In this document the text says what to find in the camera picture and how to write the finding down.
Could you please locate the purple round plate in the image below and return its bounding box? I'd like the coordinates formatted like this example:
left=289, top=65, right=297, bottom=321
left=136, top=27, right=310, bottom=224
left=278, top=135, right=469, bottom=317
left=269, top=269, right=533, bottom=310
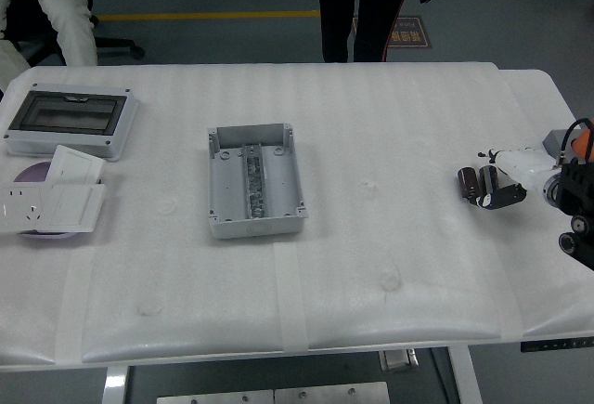
left=12, top=160, right=81, bottom=241

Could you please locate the grey metal bracket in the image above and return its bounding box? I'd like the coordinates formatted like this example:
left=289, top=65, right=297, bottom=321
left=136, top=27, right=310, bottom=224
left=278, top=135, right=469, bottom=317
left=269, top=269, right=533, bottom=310
left=379, top=349, right=419, bottom=372

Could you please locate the white wall socket panel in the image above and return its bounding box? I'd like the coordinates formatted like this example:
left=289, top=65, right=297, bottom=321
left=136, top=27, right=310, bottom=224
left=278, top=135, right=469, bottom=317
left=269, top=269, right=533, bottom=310
left=0, top=182, right=55, bottom=236

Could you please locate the person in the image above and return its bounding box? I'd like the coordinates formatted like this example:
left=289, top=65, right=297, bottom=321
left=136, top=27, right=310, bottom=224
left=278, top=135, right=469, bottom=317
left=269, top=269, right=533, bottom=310
left=314, top=0, right=417, bottom=64
left=0, top=0, right=99, bottom=94

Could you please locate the white table leg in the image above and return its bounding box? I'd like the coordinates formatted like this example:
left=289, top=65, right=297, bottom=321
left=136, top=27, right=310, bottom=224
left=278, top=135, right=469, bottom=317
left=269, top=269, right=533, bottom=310
left=447, top=345, right=484, bottom=404
left=101, top=365, right=134, bottom=404

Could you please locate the white switch panel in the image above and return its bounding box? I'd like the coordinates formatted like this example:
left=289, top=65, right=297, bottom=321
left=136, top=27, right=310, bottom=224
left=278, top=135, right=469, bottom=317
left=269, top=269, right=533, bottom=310
left=45, top=144, right=106, bottom=186
left=39, top=183, right=107, bottom=234

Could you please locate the white foam mat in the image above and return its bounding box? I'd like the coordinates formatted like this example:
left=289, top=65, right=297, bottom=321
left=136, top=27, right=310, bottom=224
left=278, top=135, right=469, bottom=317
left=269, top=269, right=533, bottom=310
left=0, top=61, right=528, bottom=369

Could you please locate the grey metal plate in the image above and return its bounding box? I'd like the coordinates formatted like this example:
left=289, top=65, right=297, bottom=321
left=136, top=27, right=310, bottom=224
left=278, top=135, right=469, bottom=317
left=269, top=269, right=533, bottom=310
left=274, top=381, right=391, bottom=404
left=156, top=389, right=275, bottom=404

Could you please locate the black office chair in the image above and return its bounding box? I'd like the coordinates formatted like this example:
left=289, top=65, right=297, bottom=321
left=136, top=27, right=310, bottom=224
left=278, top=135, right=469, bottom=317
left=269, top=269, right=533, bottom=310
left=4, top=0, right=146, bottom=66

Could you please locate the black table control panel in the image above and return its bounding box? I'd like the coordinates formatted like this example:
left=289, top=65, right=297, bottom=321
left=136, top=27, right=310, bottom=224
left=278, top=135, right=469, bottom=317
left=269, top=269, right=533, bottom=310
left=519, top=336, right=594, bottom=354

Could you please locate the metal mounting rail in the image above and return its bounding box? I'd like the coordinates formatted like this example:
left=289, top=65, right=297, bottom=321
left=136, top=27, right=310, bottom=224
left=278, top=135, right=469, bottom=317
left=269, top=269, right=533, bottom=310
left=239, top=143, right=269, bottom=219

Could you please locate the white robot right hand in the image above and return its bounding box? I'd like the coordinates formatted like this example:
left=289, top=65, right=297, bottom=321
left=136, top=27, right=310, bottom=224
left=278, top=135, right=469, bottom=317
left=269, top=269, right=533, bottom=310
left=469, top=146, right=556, bottom=211

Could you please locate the grey enclosure with dark window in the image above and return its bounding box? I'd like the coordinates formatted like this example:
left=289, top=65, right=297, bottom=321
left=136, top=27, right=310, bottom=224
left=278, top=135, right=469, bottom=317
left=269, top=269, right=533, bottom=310
left=2, top=82, right=140, bottom=163

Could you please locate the open grey plastic box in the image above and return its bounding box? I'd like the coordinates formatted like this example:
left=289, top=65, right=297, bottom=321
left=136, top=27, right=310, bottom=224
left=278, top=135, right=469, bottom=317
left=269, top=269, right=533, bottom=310
left=206, top=121, right=310, bottom=241

